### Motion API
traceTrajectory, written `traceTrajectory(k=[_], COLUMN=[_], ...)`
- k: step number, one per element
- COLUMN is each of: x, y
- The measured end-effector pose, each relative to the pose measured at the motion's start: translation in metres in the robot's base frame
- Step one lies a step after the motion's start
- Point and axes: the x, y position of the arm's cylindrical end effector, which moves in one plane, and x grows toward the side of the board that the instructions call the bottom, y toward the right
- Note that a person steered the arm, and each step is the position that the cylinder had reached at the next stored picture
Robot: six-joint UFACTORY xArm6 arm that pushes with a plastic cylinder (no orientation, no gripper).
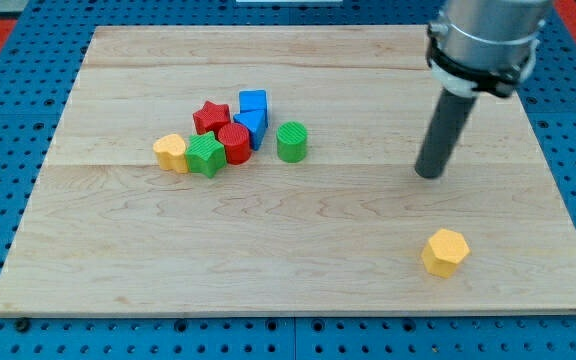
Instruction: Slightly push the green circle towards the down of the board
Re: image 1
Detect green star block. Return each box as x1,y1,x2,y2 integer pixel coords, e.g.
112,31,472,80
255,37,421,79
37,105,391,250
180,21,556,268
185,131,227,178

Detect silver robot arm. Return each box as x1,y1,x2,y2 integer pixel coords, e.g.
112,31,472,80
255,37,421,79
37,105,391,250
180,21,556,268
426,0,553,98

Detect blue cube block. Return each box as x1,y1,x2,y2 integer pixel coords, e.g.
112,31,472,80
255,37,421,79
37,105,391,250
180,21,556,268
239,89,268,113

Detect green cylinder block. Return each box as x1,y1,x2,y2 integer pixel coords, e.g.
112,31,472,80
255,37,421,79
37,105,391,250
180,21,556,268
276,121,308,163

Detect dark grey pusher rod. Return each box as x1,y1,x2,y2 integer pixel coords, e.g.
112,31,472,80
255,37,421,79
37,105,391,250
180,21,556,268
414,89,476,179

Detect yellow hexagon block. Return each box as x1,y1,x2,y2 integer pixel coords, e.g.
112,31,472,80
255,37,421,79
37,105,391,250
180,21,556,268
421,228,471,278

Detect red star block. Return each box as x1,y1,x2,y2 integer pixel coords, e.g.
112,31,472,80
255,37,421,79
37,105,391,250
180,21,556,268
193,101,231,136

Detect yellow heart block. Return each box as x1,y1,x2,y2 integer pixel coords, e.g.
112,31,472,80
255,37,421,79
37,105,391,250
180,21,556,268
152,133,189,173

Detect blue triangle block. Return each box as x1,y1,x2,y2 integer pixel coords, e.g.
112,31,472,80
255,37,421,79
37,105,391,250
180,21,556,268
234,110,267,151

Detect red cylinder block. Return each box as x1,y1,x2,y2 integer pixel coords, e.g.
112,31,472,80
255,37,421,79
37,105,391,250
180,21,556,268
218,123,252,165

